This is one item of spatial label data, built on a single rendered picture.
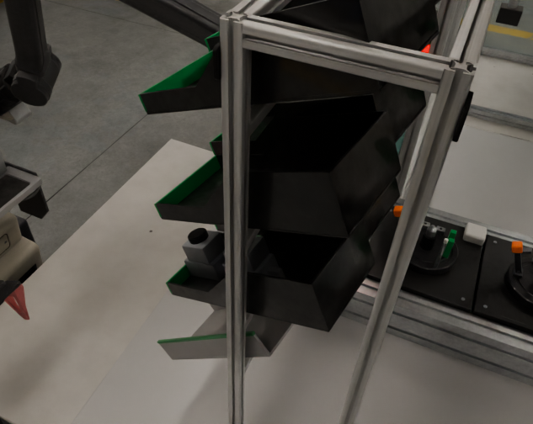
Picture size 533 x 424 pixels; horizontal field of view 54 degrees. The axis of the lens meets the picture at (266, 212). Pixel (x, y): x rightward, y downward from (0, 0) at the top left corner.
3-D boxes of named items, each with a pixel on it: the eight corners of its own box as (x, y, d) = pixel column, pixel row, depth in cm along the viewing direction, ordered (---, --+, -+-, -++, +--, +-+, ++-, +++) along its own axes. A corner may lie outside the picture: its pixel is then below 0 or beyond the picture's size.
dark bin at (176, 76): (146, 115, 57) (116, 50, 54) (219, 68, 65) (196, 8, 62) (381, 92, 39) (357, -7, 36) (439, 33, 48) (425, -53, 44)
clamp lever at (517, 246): (513, 273, 110) (511, 246, 106) (514, 267, 111) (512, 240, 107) (532, 274, 108) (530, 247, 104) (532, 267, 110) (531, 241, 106)
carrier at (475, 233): (356, 277, 114) (365, 236, 105) (383, 209, 130) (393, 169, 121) (469, 315, 108) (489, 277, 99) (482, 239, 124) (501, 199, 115)
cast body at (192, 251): (190, 275, 81) (172, 240, 78) (208, 258, 84) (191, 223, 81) (230, 283, 76) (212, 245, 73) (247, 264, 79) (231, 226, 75)
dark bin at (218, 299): (172, 294, 79) (151, 257, 76) (223, 243, 87) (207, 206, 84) (328, 332, 61) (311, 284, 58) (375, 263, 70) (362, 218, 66)
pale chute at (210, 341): (172, 360, 93) (157, 341, 92) (216, 310, 101) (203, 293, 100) (269, 357, 72) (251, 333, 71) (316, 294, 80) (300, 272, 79)
